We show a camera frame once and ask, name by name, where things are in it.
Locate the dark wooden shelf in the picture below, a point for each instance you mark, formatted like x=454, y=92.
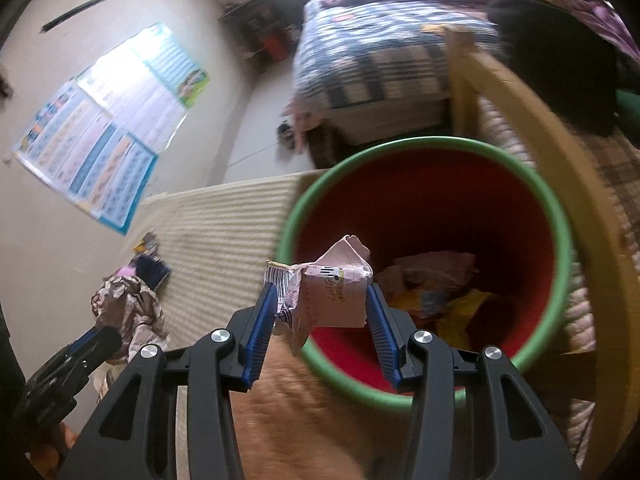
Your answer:
x=255, y=15

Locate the orange fuzzy cloth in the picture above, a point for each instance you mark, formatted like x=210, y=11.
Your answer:
x=310, y=425

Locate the small pink wrapper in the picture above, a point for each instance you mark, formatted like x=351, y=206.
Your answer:
x=125, y=271

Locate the pale pink chart poster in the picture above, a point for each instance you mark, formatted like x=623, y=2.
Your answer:
x=135, y=100

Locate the blue orange wrapper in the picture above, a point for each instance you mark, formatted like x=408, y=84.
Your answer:
x=425, y=302

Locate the grey shoe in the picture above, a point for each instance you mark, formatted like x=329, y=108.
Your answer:
x=290, y=142
x=286, y=127

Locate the white paper carton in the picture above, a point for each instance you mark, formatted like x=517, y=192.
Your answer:
x=330, y=290

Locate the black wall rod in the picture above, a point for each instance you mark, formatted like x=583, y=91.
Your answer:
x=75, y=11

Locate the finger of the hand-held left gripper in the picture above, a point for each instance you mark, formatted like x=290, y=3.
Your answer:
x=107, y=342

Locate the blue letter chart poster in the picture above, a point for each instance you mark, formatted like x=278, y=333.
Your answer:
x=95, y=170

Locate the striped beige tablecloth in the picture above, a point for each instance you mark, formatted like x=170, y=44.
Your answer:
x=225, y=240

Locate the red bin with green rim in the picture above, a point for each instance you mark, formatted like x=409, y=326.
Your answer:
x=450, y=200

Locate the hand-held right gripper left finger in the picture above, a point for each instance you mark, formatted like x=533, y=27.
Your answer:
x=260, y=340

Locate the yellow brown candy wrapper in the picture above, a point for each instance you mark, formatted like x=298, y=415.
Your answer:
x=149, y=244

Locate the brown silver packet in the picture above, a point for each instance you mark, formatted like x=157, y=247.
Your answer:
x=130, y=305

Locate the blue snack packet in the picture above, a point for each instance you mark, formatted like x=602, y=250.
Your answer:
x=152, y=272

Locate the red plastic container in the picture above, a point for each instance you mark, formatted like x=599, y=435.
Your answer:
x=275, y=46

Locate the beige quilted cushion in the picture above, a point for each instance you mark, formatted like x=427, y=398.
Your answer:
x=600, y=170

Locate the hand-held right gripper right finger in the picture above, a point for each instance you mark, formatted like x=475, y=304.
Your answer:
x=385, y=340

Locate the green object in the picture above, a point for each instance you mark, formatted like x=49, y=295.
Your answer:
x=629, y=105

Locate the pale pink crumpled wrapper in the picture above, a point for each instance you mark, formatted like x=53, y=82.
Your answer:
x=435, y=267

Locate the black cloth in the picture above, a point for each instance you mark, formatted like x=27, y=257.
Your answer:
x=550, y=60

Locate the brown plaid cloth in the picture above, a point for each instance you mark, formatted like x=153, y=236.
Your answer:
x=325, y=150

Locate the wooden chair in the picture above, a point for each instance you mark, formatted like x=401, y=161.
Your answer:
x=505, y=85

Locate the yellow snack wrapper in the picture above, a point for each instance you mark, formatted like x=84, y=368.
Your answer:
x=465, y=320

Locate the green bordered chart poster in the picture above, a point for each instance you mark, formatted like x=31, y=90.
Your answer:
x=175, y=67

